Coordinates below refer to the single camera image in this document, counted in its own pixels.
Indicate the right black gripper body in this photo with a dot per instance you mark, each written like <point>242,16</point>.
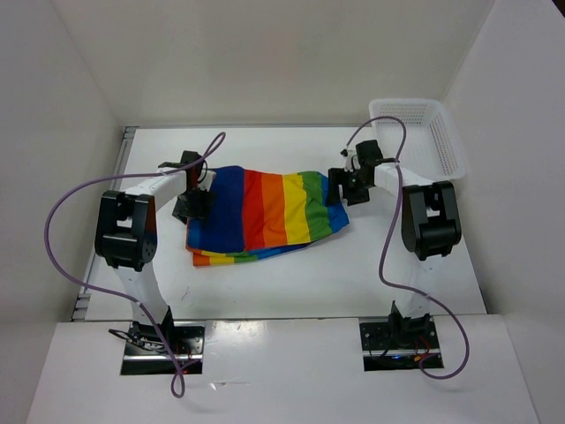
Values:
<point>355,189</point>

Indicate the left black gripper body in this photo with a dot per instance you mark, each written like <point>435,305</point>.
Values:
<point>194,204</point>

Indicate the rainbow striped shorts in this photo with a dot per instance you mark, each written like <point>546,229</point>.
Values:
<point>257,215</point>

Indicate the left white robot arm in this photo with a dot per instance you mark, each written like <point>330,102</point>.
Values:
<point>126,235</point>

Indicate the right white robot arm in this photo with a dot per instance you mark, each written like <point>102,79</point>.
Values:
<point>426,212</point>

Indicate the white plastic basket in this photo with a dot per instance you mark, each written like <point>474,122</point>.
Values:
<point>433,145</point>

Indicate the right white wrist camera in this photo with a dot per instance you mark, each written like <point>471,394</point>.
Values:
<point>350,160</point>

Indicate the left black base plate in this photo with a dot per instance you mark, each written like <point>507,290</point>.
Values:
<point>148,356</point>

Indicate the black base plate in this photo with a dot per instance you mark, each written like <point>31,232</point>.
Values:
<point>388,349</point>
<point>148,356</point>

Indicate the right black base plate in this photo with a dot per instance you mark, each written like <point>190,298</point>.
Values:
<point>388,349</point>

